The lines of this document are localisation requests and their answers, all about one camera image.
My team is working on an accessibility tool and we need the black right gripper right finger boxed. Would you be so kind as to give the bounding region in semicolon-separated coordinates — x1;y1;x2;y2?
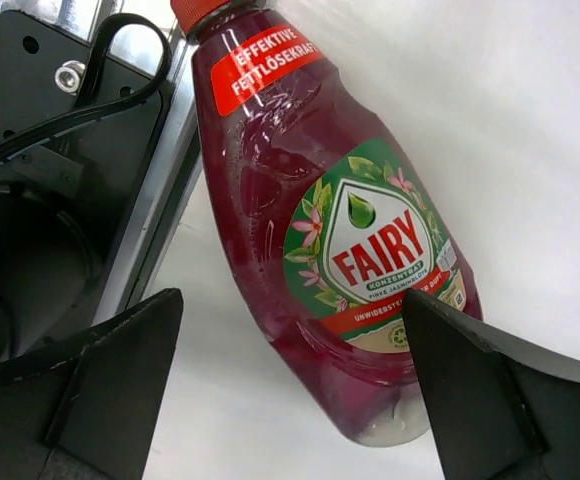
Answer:
403;290;580;479

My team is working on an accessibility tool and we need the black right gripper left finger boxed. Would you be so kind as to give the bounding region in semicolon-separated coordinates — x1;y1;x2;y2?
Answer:
0;288;184;479

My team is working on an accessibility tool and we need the red Fairy dish soap bottle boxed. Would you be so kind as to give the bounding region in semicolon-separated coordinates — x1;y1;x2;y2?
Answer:
171;1;482;448

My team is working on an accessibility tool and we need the aluminium mounting rail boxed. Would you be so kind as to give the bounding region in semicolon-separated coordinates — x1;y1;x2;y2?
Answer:
0;0;206;326

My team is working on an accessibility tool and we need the black base power cable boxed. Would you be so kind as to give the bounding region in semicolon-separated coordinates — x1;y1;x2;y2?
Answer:
0;12;174;186

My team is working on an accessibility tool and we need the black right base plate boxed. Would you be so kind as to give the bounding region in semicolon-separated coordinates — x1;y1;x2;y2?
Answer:
0;9;176;281

